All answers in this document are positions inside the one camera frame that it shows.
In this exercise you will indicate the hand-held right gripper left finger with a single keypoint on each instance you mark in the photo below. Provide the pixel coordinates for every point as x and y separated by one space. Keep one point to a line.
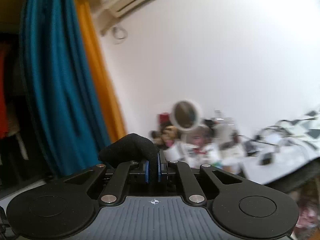
147 172

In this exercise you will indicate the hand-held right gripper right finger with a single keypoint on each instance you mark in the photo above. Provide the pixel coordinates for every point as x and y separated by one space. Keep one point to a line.
159 167

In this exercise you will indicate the black foam piece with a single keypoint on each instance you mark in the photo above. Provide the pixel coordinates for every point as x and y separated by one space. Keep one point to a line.
130 147

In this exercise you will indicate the brown plush toy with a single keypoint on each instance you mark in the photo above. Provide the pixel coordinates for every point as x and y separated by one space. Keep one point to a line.
166 135

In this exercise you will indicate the dark red box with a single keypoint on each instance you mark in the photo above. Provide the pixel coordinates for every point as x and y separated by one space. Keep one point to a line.
165 120

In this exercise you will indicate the pale-haired doll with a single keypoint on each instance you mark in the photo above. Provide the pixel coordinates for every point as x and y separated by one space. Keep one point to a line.
198 138

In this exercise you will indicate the round white mirror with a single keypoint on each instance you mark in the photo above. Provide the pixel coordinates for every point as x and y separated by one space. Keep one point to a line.
186 116

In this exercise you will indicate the orange curtain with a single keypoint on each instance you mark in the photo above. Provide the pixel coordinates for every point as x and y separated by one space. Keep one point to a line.
100 80

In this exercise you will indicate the small black device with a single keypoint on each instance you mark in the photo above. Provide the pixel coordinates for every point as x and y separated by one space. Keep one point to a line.
265 158

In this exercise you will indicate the geometric patterned tablecloth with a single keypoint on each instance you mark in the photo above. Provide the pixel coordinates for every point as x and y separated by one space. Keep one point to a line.
287 155

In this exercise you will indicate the blue curtain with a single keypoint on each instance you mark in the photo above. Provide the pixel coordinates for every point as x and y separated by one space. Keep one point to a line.
55 80

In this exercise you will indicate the beige hanging garment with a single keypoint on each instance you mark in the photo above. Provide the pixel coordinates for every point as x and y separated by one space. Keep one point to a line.
13 120

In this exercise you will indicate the floral patterned cloth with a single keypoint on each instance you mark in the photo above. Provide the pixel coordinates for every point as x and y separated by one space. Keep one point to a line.
308 212

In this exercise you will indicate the red hanging garment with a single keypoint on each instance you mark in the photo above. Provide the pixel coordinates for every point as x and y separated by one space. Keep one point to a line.
2 92

